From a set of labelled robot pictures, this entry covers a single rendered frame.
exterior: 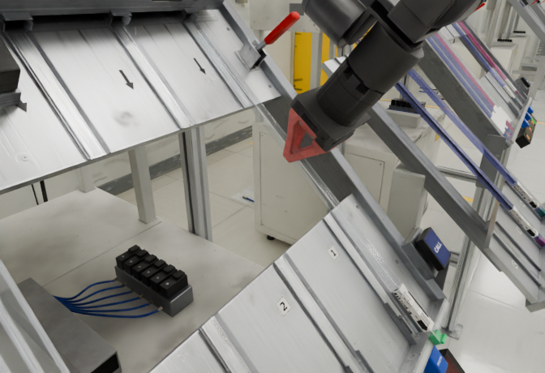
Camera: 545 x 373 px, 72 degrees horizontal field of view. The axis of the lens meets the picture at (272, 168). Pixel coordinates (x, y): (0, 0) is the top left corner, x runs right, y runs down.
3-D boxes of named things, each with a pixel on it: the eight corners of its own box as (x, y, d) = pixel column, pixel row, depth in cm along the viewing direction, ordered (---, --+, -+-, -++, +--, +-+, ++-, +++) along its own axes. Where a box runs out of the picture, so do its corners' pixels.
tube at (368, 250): (437, 338, 47) (444, 336, 46) (434, 345, 46) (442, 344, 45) (201, 35, 53) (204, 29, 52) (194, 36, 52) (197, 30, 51)
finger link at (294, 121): (259, 144, 48) (300, 94, 42) (289, 130, 54) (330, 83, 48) (293, 185, 47) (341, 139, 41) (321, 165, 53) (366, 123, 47)
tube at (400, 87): (540, 243, 67) (546, 241, 66) (539, 247, 66) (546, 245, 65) (352, 36, 73) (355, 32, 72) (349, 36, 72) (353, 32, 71)
